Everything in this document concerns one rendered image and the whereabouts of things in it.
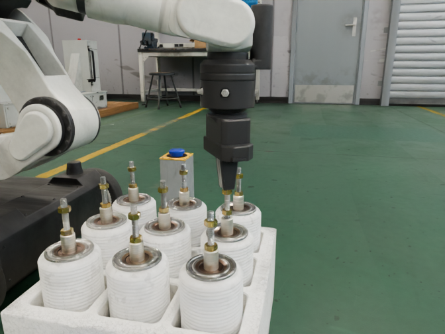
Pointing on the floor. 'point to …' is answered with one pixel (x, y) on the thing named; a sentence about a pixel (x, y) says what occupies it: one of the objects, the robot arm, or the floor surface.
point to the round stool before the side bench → (159, 89)
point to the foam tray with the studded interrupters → (263, 270)
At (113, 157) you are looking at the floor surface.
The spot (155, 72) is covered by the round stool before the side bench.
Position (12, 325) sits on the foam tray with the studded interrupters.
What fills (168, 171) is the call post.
